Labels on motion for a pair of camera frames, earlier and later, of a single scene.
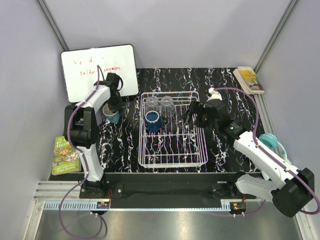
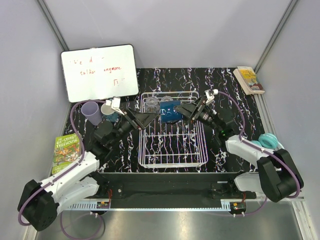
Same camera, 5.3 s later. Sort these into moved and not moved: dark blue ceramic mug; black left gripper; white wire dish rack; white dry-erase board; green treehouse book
Moved: black left gripper; dark blue ceramic mug
Not moved: green treehouse book; white wire dish rack; white dry-erase board
